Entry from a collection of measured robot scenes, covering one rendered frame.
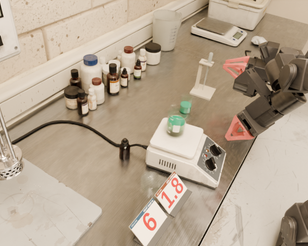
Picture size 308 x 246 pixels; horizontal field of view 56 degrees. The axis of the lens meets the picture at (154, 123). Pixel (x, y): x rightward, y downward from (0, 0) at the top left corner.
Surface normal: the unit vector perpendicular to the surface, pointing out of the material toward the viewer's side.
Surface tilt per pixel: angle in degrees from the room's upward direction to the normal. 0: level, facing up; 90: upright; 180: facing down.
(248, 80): 78
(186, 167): 90
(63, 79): 90
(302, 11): 90
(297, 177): 0
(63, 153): 0
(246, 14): 94
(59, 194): 0
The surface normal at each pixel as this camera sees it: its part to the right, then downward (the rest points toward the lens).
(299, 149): 0.09, -0.76
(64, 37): 0.84, 0.40
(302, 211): -0.99, -0.07
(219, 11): -0.48, 0.58
